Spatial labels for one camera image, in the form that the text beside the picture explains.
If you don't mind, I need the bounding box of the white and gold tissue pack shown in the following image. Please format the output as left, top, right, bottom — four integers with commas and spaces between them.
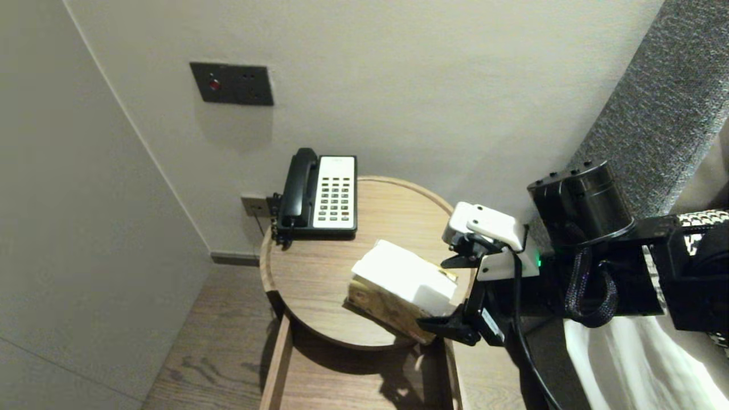
347, 239, 459, 345

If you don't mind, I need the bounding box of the wooden table drawer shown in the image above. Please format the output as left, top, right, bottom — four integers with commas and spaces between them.
259, 316, 465, 410

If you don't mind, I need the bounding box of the round wooden side table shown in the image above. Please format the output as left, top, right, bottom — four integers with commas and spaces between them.
259, 175, 478, 351

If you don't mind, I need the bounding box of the white bed sheet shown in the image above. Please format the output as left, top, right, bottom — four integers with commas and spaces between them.
564, 316, 729, 410

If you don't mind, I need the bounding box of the black and white desk telephone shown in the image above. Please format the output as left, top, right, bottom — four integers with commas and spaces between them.
272, 155, 358, 240

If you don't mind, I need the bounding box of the black telephone handset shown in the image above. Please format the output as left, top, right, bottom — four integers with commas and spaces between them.
280, 147, 320, 228

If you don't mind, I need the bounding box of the black white houndstooth pillow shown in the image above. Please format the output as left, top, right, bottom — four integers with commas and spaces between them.
649, 210, 729, 348

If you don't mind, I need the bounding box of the grey fabric bed headboard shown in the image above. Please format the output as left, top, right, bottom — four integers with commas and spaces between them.
513, 0, 729, 410

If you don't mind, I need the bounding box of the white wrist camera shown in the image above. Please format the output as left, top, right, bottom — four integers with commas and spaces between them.
442, 201, 542, 282

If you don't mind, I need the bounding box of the black braided cable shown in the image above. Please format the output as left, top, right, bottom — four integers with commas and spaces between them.
565, 248, 619, 328

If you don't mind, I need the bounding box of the black coiled telephone cord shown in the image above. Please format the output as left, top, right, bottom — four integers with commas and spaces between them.
268, 192, 294, 250

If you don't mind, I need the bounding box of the grey wall socket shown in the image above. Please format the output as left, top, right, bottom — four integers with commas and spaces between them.
240, 195, 271, 218

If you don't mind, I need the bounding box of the dark wall switch panel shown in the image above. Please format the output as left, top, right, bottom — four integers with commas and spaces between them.
190, 61, 275, 107

